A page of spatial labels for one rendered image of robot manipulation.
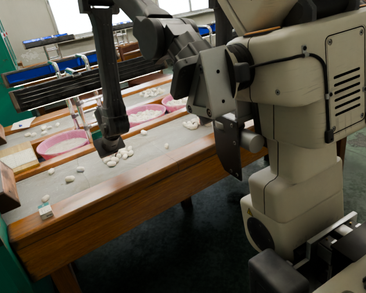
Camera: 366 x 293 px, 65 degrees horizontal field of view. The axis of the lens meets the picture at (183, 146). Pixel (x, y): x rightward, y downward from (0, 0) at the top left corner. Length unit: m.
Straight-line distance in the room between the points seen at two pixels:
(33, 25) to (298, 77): 5.86
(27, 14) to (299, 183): 5.84
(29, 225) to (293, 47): 0.87
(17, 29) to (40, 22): 0.41
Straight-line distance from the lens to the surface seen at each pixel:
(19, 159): 1.49
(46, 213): 1.01
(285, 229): 0.73
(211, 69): 0.48
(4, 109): 3.93
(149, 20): 0.58
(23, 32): 6.18
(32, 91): 1.17
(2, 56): 3.84
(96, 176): 1.18
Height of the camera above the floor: 1.31
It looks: 27 degrees down
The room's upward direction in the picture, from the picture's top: 10 degrees counter-clockwise
